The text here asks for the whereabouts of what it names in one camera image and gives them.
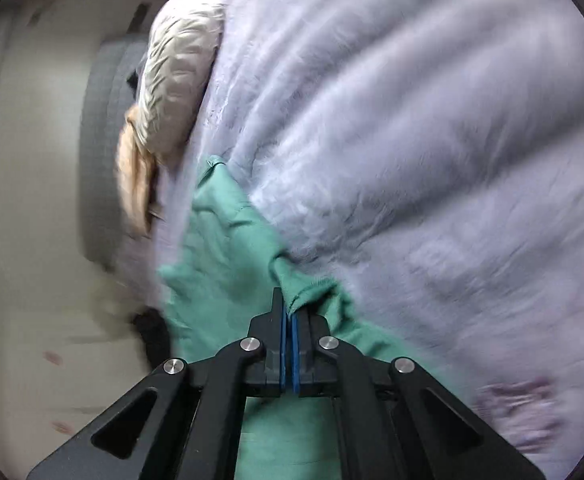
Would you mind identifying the cream quilted pillow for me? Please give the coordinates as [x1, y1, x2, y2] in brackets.
[136, 0, 228, 157]

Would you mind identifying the tan cloth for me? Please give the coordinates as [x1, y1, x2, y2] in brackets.
[115, 105, 161, 235]

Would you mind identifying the green garment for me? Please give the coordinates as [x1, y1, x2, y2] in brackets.
[157, 155, 473, 480]

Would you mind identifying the lavender fleece blanket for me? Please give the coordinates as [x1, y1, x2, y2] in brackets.
[117, 0, 584, 480]

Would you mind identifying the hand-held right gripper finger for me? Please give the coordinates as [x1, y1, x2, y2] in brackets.
[291, 310, 546, 480]
[26, 287, 288, 480]

